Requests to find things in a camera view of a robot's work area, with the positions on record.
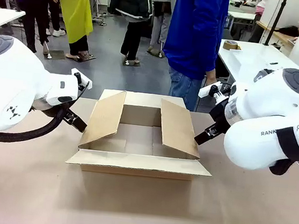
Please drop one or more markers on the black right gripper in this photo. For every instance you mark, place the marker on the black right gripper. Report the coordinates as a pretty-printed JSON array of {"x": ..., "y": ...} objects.
[{"x": 219, "y": 112}]

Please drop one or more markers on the white side table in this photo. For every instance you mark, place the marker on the white side table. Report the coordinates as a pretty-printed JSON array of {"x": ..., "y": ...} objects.
[{"x": 2, "y": 18}]

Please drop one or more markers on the person in blue jacket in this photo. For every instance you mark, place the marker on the person in blue jacket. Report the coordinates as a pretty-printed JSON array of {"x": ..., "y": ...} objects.
[{"x": 194, "y": 28}]

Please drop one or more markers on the black stand pole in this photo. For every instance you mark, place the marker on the black stand pole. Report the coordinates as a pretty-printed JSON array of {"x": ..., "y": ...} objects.
[{"x": 274, "y": 21}]

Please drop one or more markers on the person in grey clothes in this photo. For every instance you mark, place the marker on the person in grey clothes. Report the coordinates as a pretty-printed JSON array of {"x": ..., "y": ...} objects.
[{"x": 159, "y": 24}]

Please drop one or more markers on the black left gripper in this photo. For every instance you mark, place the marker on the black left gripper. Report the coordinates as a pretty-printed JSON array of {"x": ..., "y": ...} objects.
[{"x": 67, "y": 114}]

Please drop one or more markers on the person in pink top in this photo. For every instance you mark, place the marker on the person in pink top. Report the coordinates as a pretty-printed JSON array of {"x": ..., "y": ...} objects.
[{"x": 261, "y": 6}]

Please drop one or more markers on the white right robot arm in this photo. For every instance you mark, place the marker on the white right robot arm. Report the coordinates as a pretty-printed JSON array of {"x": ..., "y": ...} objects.
[{"x": 260, "y": 111}]

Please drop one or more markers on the white background desk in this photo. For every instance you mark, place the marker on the white background desk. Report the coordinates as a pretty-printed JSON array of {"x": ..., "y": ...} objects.
[{"x": 241, "y": 15}]

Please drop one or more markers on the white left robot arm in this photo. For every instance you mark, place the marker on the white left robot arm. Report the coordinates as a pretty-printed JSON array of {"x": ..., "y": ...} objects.
[{"x": 6, "y": 87}]

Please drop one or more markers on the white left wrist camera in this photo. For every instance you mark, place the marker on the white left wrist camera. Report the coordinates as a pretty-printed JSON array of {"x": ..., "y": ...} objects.
[{"x": 81, "y": 78}]

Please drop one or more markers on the small brown box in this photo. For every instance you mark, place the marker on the small brown box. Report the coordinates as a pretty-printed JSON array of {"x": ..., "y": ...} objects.
[{"x": 231, "y": 45}]

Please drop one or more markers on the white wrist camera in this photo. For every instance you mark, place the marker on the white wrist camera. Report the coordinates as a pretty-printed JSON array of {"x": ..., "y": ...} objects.
[
  {"x": 212, "y": 89},
  {"x": 81, "y": 78}
]

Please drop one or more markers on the black pen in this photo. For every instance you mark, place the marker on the black pen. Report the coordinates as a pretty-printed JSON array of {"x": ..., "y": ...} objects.
[{"x": 274, "y": 63}]

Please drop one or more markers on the person's left hand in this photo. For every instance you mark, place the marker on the person's left hand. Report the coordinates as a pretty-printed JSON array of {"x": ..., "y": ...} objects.
[{"x": 209, "y": 77}]

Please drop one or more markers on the blue-sleeved left forearm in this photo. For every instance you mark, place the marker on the blue-sleeved left forearm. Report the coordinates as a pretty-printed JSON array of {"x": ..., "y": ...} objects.
[{"x": 215, "y": 54}]

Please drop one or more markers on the dark floor plate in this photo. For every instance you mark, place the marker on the dark floor plate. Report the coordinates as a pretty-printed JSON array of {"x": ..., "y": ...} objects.
[
  {"x": 54, "y": 54},
  {"x": 156, "y": 53},
  {"x": 86, "y": 57},
  {"x": 131, "y": 62}
]

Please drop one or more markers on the wooden table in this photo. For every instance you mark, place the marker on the wooden table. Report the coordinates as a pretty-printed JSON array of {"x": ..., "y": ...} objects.
[{"x": 279, "y": 37}]

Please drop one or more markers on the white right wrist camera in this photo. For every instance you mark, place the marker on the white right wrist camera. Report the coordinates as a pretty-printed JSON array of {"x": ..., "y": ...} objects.
[{"x": 212, "y": 89}]

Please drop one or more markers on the person in yellow apron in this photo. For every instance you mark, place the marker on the person in yellow apron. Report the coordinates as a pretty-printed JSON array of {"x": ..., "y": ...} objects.
[{"x": 74, "y": 9}]

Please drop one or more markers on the brown cardboard box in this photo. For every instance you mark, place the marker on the brown cardboard box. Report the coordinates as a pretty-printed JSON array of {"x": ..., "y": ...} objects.
[{"x": 138, "y": 164}]

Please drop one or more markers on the black bag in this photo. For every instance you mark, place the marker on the black bag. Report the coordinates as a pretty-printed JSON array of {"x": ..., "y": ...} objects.
[{"x": 289, "y": 30}]

